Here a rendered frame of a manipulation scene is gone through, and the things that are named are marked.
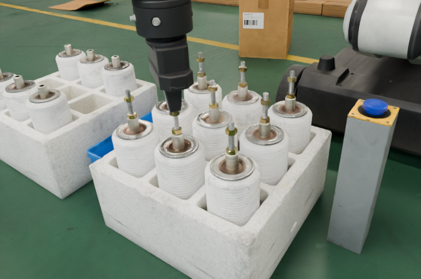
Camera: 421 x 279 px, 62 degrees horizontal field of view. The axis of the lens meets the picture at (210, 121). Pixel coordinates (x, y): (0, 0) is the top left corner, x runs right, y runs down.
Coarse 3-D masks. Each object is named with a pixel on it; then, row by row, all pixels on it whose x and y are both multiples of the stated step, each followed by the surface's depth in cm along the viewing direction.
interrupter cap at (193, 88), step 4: (208, 80) 91; (196, 84) 89; (208, 84) 89; (216, 84) 88; (188, 88) 87; (192, 88) 87; (196, 88) 88; (192, 92) 85; (196, 92) 85; (200, 92) 85; (204, 92) 85; (208, 92) 85
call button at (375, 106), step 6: (366, 102) 60; (372, 102) 60; (378, 102) 60; (384, 102) 60; (366, 108) 60; (372, 108) 59; (378, 108) 58; (384, 108) 58; (372, 114) 60; (378, 114) 59
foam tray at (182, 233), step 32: (320, 128) 82; (288, 160) 73; (320, 160) 78; (96, 192) 78; (128, 192) 69; (160, 192) 65; (288, 192) 64; (320, 192) 87; (128, 224) 75; (160, 224) 67; (192, 224) 60; (224, 224) 58; (256, 224) 57; (288, 224) 70; (160, 256) 73; (192, 256) 65; (224, 256) 59; (256, 256) 58
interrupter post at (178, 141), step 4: (172, 136) 64; (176, 136) 63; (180, 136) 63; (172, 140) 64; (176, 140) 64; (180, 140) 64; (176, 144) 64; (180, 144) 64; (184, 144) 65; (176, 148) 64; (180, 148) 65
